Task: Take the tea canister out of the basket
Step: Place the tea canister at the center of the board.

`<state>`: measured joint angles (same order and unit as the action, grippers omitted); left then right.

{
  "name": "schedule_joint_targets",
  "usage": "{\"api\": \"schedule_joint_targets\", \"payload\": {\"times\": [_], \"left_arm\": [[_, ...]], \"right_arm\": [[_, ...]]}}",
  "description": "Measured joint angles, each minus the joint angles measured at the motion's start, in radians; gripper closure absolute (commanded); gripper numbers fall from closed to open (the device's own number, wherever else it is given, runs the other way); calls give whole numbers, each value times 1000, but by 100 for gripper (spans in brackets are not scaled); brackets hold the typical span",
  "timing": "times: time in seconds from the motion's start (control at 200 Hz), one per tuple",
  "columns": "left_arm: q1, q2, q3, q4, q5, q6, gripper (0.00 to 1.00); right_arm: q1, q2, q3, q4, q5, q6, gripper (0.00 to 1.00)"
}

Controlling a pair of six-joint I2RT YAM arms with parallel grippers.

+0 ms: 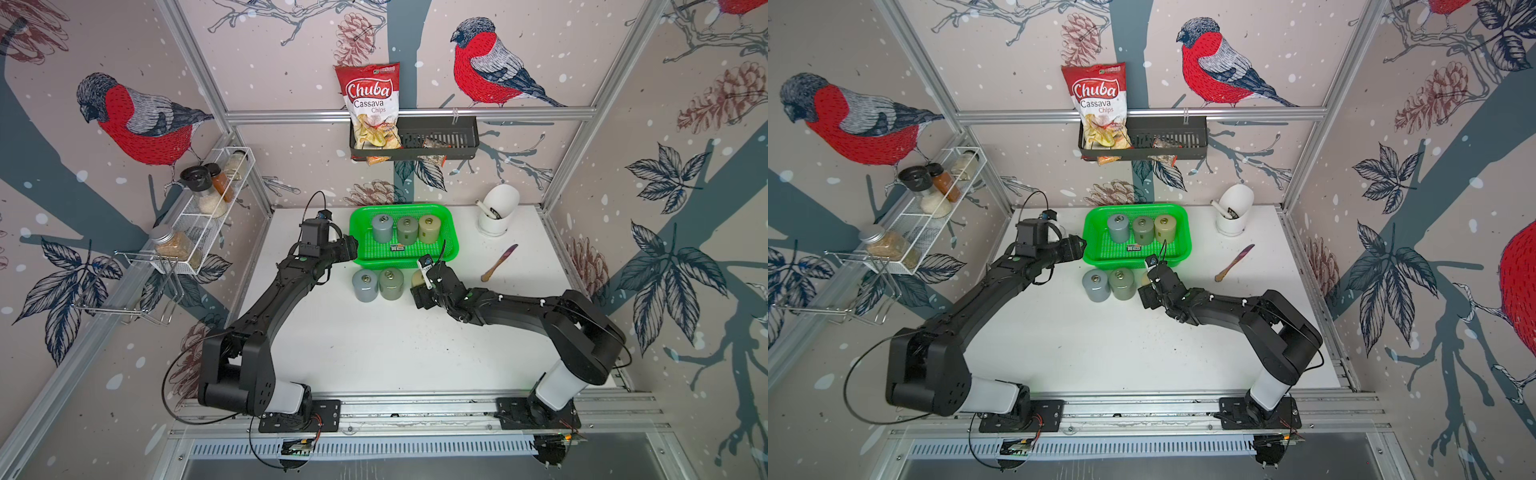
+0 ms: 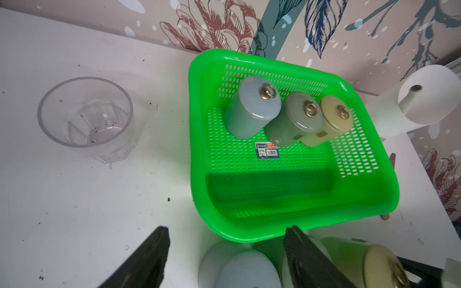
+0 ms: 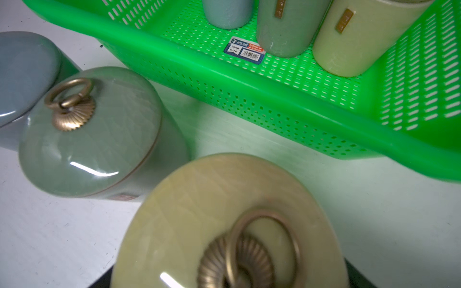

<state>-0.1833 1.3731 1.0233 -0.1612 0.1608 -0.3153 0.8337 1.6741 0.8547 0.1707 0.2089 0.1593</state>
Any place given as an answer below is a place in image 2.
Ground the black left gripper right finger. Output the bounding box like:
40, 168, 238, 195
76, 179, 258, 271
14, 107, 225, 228
283, 226, 355, 288

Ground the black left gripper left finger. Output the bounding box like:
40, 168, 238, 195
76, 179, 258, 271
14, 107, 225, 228
100, 226, 170, 288

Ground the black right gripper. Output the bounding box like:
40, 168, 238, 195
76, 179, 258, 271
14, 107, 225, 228
398, 257, 461, 288

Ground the sage green tea canister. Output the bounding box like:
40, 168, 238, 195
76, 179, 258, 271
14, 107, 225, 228
251, 235, 332, 288

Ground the yellow-green tea canister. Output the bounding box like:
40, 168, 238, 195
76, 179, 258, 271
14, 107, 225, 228
320, 237, 411, 288

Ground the blue-grey tea canister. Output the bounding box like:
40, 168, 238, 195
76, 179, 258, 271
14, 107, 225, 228
198, 241, 282, 288

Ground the beige tea canister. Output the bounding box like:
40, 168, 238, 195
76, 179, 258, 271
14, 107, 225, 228
300, 96, 353, 147

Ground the grey-green canister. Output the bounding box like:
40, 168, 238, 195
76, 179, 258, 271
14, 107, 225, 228
264, 91, 323, 148

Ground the green plastic basket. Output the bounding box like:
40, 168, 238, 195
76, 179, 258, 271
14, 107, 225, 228
188, 49, 400, 243

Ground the basket price sticker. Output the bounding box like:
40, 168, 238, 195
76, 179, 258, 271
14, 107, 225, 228
255, 142, 280, 159

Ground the blue-grey canister in basket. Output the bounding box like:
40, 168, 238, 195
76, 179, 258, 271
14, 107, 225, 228
224, 76, 282, 140

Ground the clear drinking glass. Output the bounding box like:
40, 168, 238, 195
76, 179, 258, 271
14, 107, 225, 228
37, 77, 139, 163

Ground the white utensil holder cup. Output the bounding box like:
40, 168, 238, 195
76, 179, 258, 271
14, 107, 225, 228
366, 65, 461, 139

